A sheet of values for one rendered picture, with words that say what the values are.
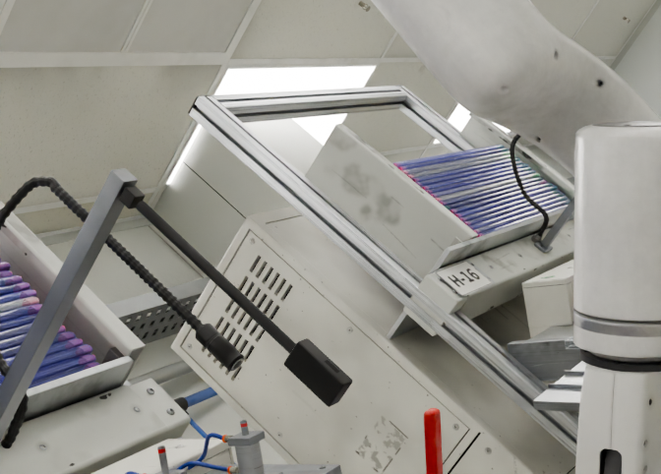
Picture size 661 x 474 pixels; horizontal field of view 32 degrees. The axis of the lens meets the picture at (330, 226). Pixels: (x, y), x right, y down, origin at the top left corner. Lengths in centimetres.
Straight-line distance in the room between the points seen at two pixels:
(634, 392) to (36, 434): 57
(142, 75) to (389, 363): 224
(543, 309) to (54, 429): 107
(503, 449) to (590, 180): 112
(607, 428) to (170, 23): 322
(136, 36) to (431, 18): 302
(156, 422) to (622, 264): 58
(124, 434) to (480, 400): 90
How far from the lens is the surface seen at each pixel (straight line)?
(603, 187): 79
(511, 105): 84
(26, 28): 344
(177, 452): 112
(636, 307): 80
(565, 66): 85
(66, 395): 115
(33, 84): 362
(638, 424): 81
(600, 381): 81
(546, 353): 180
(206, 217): 447
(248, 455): 101
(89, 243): 88
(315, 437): 204
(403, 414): 193
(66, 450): 112
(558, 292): 198
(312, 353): 78
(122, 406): 120
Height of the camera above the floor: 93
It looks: 20 degrees up
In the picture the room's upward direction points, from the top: 49 degrees counter-clockwise
